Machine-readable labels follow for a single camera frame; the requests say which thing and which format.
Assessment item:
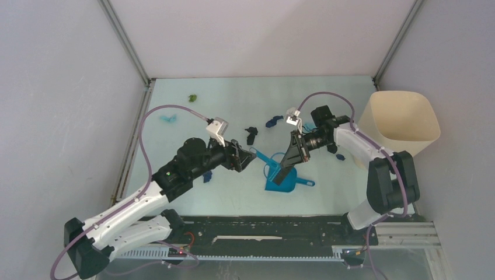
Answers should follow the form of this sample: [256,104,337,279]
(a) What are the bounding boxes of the black paper scrap centre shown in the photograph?
[245,127,258,146]

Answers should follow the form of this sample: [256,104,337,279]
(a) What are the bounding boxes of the teal paper scrap left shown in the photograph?
[159,114,177,124]

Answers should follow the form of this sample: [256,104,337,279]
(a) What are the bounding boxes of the white cable duct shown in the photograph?
[116,246,366,263]

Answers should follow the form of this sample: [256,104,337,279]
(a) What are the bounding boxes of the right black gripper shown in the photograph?
[280,130,331,168]

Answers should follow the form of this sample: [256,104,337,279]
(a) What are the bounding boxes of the blue hand brush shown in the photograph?
[249,147,285,182]

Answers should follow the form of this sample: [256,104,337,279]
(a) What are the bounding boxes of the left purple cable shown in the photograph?
[50,105,211,280]

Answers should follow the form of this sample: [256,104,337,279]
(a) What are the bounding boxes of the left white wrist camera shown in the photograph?
[206,117,229,147]

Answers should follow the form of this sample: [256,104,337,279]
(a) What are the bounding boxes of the green paper scrap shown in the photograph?
[188,94,197,103]

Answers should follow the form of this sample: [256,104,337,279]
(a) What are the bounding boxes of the left aluminium frame post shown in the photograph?
[98,0,151,87]

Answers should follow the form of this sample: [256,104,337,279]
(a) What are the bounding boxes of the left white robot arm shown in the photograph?
[64,138,256,279]

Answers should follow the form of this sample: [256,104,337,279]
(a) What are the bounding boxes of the black paper scrap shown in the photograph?
[326,143,338,154]
[245,127,258,146]

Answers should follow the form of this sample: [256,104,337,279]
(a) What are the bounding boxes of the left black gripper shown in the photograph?
[190,133,256,180]

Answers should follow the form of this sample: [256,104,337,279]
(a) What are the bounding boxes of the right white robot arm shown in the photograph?
[268,106,420,244]

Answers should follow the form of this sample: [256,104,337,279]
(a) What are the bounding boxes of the right aluminium frame post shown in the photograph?
[372,0,426,90]

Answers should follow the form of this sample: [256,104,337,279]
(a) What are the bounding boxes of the blue paper scrap near left arm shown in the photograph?
[203,171,212,183]

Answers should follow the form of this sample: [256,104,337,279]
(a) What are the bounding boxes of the black paper scrap right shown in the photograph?
[326,143,338,154]

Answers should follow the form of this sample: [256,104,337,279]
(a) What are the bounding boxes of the cream waste bin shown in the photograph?
[357,90,441,156]

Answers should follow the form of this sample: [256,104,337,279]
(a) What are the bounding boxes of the teal paper scrap right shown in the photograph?
[303,122,316,131]

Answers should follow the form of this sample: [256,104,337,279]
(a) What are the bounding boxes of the aluminium frame post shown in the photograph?
[98,0,151,87]
[372,0,426,90]

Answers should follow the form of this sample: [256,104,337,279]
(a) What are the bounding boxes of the teal paper scrap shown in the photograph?
[303,122,316,131]
[159,114,177,124]

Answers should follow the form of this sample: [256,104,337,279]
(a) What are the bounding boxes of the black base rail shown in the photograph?
[165,215,378,257]

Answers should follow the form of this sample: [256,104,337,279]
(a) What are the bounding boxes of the dark blue paper scrap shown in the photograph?
[265,115,284,128]

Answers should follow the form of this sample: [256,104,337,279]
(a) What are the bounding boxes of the blue dustpan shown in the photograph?
[264,168,316,193]

